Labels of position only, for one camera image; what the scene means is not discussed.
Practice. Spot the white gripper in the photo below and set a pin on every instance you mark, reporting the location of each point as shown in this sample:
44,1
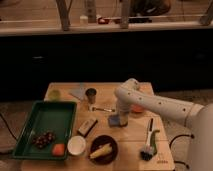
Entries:
123,119

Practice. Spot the blue sponge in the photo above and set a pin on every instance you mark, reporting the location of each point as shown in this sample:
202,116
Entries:
113,121

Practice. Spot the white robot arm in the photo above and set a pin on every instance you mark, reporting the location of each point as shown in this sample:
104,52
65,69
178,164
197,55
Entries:
197,118

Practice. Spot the orange bowl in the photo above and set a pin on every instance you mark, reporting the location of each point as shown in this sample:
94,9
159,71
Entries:
137,109

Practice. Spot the dark brown plate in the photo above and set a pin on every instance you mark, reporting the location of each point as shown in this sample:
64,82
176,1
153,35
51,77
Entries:
98,143

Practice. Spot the yellow corn cob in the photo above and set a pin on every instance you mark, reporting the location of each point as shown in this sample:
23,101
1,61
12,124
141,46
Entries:
104,150

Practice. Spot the black board eraser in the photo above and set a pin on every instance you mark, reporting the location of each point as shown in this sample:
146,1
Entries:
86,127

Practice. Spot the dark metal cup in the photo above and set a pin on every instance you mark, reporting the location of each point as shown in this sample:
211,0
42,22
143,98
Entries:
91,95

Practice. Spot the grey folded cloth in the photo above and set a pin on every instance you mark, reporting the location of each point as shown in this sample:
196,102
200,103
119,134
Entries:
78,93

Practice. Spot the white cup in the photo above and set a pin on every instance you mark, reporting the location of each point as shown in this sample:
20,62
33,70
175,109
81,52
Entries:
76,145

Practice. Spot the green plastic tray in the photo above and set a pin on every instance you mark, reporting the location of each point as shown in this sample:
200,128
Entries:
56,117

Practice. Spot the yellow-green small bowl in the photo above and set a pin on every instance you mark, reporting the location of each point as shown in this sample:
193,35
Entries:
54,95

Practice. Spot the orange fruit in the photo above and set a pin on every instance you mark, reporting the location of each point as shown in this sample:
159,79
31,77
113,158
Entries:
58,150

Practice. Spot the dark grape bunch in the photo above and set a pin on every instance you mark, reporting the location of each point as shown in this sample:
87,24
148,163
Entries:
43,140

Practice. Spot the green handled dish brush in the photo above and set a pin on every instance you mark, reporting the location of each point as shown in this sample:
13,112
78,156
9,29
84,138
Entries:
149,149

